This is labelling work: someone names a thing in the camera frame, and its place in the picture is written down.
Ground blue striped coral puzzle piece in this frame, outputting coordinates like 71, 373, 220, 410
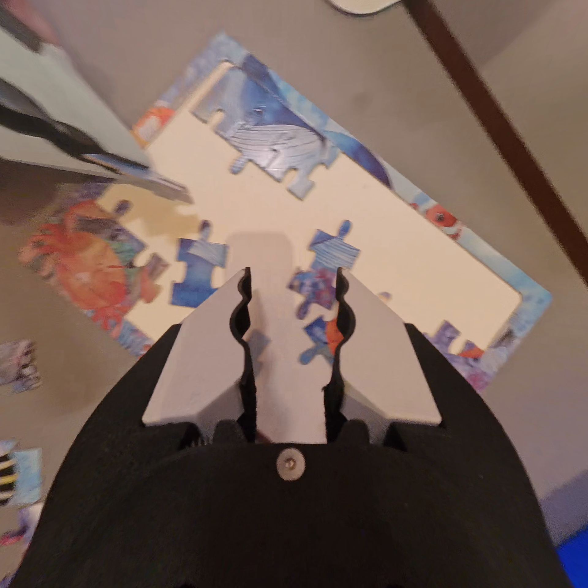
288, 220, 361, 321

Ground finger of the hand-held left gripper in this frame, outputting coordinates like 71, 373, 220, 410
0, 28, 152, 169
0, 106, 194, 204

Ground red coral white wave piece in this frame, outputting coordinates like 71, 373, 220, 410
0, 505, 44, 548

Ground joined blue whale puzzle pieces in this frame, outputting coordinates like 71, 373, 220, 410
192, 55, 341, 200

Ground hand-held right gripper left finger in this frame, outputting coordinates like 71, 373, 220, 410
141, 267, 256, 442

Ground blue bubble coral puzzle piece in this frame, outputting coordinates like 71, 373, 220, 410
423, 319, 488, 366

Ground ocean jigsaw puzzle frame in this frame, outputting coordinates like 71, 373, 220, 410
18, 31, 552, 391

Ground orange pufferfish puzzle piece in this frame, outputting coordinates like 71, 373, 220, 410
300, 315, 344, 366

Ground blue white-striped puzzle piece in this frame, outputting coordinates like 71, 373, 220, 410
171, 220, 229, 307

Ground white rounded board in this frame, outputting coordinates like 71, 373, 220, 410
326, 0, 401, 17

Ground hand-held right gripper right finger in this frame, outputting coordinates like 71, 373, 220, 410
322, 267, 443, 444

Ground joined orange crab puzzle pieces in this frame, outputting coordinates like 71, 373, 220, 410
60, 200, 168, 313

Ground black white spotted puzzle piece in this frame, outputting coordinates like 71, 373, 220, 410
0, 340, 43, 394

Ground blue object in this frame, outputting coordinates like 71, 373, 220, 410
555, 528, 588, 588

